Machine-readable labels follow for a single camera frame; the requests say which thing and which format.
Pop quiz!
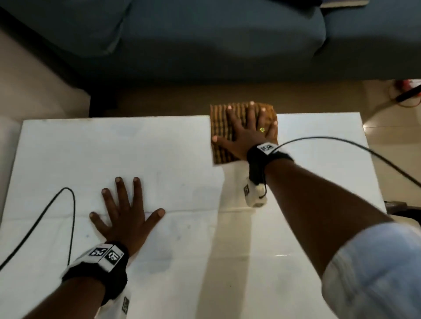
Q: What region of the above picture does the black marker wristband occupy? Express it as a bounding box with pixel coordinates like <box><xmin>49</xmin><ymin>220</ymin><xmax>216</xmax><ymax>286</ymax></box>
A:
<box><xmin>61</xmin><ymin>241</ymin><xmax>129</xmax><ymax>306</ymax></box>
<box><xmin>246</xmin><ymin>142</ymin><xmax>294</xmax><ymax>186</ymax></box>

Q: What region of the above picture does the light blue shirt sleeve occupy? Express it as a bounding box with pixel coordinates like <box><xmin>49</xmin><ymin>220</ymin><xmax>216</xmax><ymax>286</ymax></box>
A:
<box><xmin>321</xmin><ymin>223</ymin><xmax>421</xmax><ymax>319</ymax></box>

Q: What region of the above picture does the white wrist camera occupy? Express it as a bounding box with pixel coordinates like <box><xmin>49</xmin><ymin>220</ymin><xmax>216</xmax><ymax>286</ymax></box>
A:
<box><xmin>98</xmin><ymin>286</ymin><xmax>131</xmax><ymax>319</ymax></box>
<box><xmin>243</xmin><ymin>177</ymin><xmax>268</xmax><ymax>208</ymax></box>

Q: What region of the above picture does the black cable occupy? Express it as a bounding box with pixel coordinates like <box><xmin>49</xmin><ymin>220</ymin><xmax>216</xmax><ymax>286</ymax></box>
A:
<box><xmin>0</xmin><ymin>187</ymin><xmax>76</xmax><ymax>272</ymax></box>
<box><xmin>273</xmin><ymin>136</ymin><xmax>421</xmax><ymax>188</ymax></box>

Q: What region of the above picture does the white table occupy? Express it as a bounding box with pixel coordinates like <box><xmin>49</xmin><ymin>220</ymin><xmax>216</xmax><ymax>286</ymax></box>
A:
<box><xmin>0</xmin><ymin>113</ymin><xmax>387</xmax><ymax>319</ymax></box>

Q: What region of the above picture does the person's left forearm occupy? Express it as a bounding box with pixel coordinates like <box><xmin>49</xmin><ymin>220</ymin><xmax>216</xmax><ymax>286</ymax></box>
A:
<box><xmin>23</xmin><ymin>277</ymin><xmax>106</xmax><ymax>319</ymax></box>

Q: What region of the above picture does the person's right hand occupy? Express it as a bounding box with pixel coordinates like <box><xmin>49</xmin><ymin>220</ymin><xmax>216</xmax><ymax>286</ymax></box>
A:
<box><xmin>212</xmin><ymin>101</ymin><xmax>278</xmax><ymax>162</ymax></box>

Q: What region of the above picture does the person's left hand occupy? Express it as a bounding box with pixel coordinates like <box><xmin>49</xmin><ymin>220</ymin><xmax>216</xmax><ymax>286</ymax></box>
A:
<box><xmin>89</xmin><ymin>177</ymin><xmax>166</xmax><ymax>257</ymax></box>

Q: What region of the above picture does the brown checkered cloth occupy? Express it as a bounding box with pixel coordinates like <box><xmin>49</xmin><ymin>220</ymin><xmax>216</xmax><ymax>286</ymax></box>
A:
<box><xmin>210</xmin><ymin>102</ymin><xmax>278</xmax><ymax>166</ymax></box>

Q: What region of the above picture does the teal sofa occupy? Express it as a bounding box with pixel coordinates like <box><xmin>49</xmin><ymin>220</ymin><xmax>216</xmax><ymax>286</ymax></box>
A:
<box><xmin>0</xmin><ymin>0</ymin><xmax>421</xmax><ymax>85</ymax></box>

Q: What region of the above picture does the white red round device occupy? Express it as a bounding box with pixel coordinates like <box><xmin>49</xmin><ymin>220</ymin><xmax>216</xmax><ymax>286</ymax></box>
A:
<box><xmin>394</xmin><ymin>78</ymin><xmax>416</xmax><ymax>96</ymax></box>

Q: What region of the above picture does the black rod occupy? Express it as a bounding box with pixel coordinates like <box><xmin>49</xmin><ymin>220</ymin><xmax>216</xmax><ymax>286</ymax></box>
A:
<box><xmin>396</xmin><ymin>87</ymin><xmax>421</xmax><ymax>103</ymax></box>

